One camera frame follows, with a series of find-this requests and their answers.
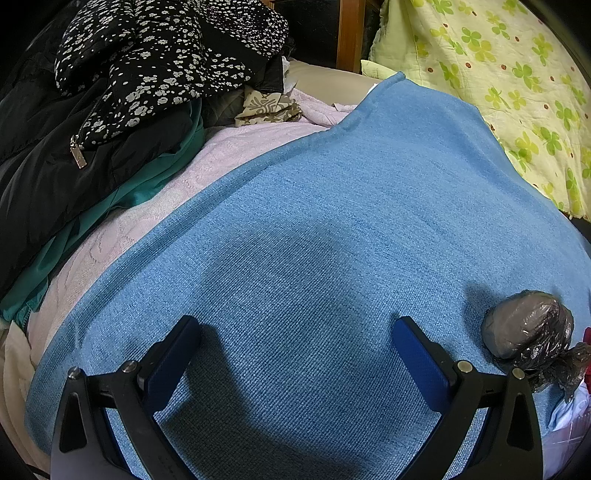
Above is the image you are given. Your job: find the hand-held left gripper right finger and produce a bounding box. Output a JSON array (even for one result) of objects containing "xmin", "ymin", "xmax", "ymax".
[{"xmin": 392, "ymin": 316, "xmax": 546, "ymax": 480}]

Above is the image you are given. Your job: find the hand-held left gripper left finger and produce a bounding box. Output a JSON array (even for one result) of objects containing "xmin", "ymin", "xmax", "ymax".
[{"xmin": 50, "ymin": 315, "xmax": 202, "ymax": 480}]

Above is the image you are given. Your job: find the grey plastic bag wad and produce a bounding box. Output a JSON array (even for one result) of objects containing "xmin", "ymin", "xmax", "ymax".
[{"xmin": 480, "ymin": 291, "xmax": 591, "ymax": 394}]

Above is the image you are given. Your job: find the white plastic bag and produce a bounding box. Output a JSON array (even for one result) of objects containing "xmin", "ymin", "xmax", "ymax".
[{"xmin": 542, "ymin": 378, "xmax": 591, "ymax": 480}]

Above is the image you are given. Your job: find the pale pink towel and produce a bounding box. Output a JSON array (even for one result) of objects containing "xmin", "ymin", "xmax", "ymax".
[{"xmin": 25, "ymin": 88, "xmax": 358, "ymax": 354}]

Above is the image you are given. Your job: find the teal garment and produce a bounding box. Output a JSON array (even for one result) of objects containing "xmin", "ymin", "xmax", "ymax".
[{"xmin": 0, "ymin": 99, "xmax": 206, "ymax": 326}]

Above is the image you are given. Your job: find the blue knit blanket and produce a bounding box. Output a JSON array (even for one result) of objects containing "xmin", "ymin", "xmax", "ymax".
[{"xmin": 25, "ymin": 71, "xmax": 591, "ymax": 480}]

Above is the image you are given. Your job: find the black zip jacket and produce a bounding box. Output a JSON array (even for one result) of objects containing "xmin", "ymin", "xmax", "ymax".
[{"xmin": 0, "ymin": 14, "xmax": 296, "ymax": 298}]

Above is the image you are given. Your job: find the grey quilted cloth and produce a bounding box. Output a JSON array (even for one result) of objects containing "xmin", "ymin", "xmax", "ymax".
[{"xmin": 203, "ymin": 88, "xmax": 246, "ymax": 136}]

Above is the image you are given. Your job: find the beige patterned cloth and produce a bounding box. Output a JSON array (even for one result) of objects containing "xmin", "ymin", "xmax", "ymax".
[{"xmin": 235, "ymin": 88, "xmax": 301, "ymax": 128}]

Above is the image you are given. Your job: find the beige bed sheet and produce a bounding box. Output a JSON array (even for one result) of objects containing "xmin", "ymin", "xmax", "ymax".
[{"xmin": 281, "ymin": 58, "xmax": 384, "ymax": 112}]

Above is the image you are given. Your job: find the black floral garment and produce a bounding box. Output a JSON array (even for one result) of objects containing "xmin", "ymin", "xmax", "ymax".
[{"xmin": 54, "ymin": 0, "xmax": 289, "ymax": 146}]

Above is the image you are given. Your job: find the wooden furniture frame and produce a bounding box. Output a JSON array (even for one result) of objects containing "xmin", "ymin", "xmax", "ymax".
[{"xmin": 337, "ymin": 0, "xmax": 368, "ymax": 73}]

